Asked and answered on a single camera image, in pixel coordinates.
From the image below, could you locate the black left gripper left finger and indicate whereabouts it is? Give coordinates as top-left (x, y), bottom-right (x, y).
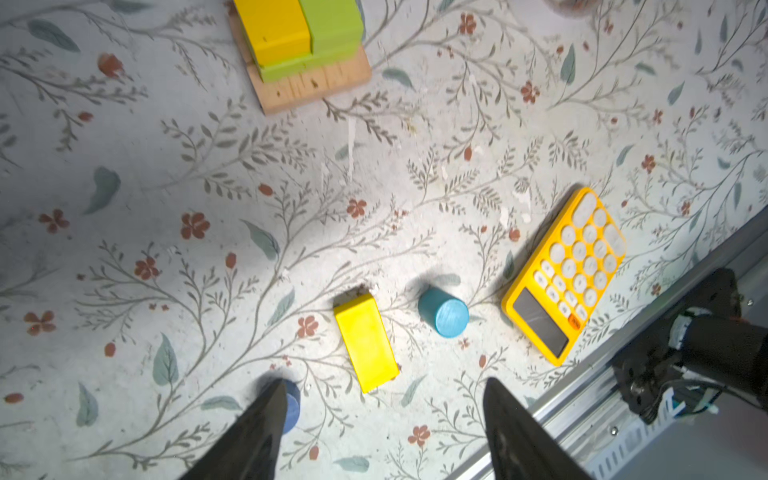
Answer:
top-left (181, 379), bottom-right (287, 480)

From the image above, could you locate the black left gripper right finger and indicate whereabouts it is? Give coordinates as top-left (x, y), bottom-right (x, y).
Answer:
top-left (483, 377), bottom-right (590, 480)

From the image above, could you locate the dark blue round block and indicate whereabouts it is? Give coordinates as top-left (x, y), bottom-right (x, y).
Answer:
top-left (283, 379), bottom-right (301, 434)

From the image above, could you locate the teal round block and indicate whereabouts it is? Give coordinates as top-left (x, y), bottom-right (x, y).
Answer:
top-left (418, 288), bottom-right (470, 338)

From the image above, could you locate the long yellow block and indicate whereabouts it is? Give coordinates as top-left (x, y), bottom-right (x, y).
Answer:
top-left (334, 293), bottom-right (400, 394)

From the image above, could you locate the natural wood block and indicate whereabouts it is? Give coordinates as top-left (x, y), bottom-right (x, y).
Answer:
top-left (228, 13), bottom-right (372, 116)

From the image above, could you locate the long green block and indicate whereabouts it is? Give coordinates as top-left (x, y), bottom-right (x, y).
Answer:
top-left (256, 44), bottom-right (360, 83)

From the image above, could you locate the yellow cube block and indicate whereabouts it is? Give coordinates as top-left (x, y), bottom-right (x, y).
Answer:
top-left (234, 0), bottom-right (311, 67)

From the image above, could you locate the green cube block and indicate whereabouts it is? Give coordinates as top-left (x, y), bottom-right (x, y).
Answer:
top-left (299, 0), bottom-right (364, 55)

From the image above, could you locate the yellow calculator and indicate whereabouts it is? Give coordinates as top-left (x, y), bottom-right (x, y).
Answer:
top-left (501, 187), bottom-right (628, 367)

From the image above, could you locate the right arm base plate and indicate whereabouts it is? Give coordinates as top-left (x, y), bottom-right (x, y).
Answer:
top-left (610, 268), bottom-right (741, 425)

